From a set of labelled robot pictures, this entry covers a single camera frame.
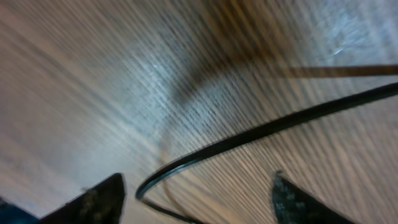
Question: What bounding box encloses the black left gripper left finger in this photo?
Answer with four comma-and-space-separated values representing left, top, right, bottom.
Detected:
39, 173, 126, 224

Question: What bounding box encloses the black thin cable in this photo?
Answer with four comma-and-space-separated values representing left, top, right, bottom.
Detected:
135, 82, 398, 224

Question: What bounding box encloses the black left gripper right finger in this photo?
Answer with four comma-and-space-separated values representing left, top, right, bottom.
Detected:
271, 170, 354, 224

